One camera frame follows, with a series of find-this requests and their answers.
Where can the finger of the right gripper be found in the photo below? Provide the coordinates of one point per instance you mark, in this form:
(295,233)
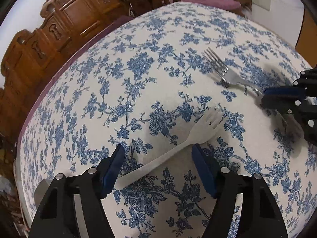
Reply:
(285,91)

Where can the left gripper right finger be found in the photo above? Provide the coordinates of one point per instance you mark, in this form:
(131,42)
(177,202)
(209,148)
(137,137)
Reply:
(260,214)

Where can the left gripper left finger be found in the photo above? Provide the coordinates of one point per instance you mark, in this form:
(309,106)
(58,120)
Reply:
(93,186)

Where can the metal fork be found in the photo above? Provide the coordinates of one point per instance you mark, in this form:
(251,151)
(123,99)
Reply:
(231,77)

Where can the white plastic fork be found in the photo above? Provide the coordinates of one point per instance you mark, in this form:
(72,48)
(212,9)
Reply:
(203,130)

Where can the metal rectangular tray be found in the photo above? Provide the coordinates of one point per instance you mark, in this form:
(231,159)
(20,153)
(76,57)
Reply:
(50,210)

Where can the purple armchair cushion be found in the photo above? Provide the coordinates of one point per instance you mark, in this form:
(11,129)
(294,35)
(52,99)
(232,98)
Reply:
(221,4)

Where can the blue floral tablecloth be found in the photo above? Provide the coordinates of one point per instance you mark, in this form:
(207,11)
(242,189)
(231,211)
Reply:
(145,85)

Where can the carved wooden sofa bench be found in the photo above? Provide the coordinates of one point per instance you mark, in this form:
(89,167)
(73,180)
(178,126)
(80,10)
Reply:
(33,58)

